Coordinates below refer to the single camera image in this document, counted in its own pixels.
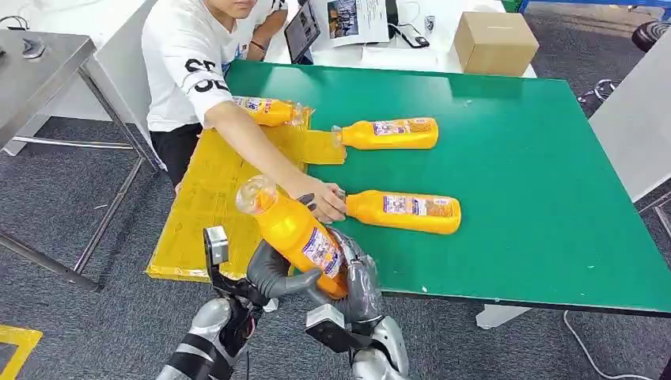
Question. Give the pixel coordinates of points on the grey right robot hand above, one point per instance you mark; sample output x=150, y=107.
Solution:
x=364, y=293

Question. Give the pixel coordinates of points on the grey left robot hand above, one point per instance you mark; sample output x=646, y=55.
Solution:
x=267, y=278

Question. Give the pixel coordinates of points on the person's right hand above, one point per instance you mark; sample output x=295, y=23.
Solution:
x=325, y=202

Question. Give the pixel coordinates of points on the orange drink bottle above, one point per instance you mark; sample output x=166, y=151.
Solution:
x=362, y=137
x=272, y=113
x=367, y=211
x=288, y=231

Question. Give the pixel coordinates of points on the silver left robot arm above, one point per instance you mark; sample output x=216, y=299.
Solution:
x=204, y=325

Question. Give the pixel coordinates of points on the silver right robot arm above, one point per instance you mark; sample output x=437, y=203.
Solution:
x=388, y=341

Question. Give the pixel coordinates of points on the yellow sheet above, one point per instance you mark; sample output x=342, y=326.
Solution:
x=209, y=210

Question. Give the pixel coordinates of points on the dark wristband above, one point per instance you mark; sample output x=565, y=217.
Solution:
x=257, y=45

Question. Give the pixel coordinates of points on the black tablet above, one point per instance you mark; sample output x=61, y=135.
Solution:
x=301, y=31

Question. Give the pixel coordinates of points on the printed paper sheet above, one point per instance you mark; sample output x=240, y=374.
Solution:
x=369, y=21

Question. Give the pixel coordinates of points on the black phone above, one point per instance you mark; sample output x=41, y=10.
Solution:
x=417, y=39

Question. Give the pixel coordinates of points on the green table mat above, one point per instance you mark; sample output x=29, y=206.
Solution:
x=524, y=183

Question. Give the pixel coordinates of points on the black upright device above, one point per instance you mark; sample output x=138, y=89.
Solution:
x=391, y=18

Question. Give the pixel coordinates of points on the small silver gadget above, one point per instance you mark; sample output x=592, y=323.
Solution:
x=430, y=23

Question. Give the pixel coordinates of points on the person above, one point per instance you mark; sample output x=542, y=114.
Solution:
x=178, y=52

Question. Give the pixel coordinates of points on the brown cardboard box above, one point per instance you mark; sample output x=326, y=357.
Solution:
x=495, y=44

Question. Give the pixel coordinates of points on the white desk with side panel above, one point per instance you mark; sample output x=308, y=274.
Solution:
x=112, y=78

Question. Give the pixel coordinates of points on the yellow floor tape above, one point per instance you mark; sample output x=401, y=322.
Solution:
x=26, y=341

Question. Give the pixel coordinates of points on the green crate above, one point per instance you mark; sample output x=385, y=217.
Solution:
x=512, y=5

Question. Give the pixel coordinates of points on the chrome stool base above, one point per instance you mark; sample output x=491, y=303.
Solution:
x=604, y=89

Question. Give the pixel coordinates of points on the steel bench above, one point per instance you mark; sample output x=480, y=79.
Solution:
x=31, y=78

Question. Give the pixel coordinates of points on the pale grey table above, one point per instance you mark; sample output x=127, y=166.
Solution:
x=634, y=120

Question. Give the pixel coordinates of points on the round metal fixture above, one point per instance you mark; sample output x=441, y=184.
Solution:
x=32, y=48

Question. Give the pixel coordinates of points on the black stool seat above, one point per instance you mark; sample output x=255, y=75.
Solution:
x=652, y=35

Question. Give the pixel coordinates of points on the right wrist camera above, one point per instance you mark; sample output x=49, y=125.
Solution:
x=325, y=317

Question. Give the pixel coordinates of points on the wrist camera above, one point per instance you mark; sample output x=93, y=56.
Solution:
x=216, y=246
x=325, y=317

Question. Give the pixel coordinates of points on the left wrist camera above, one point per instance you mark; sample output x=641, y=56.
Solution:
x=216, y=246

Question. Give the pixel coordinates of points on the blue metal frame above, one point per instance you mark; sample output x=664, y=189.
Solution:
x=592, y=2

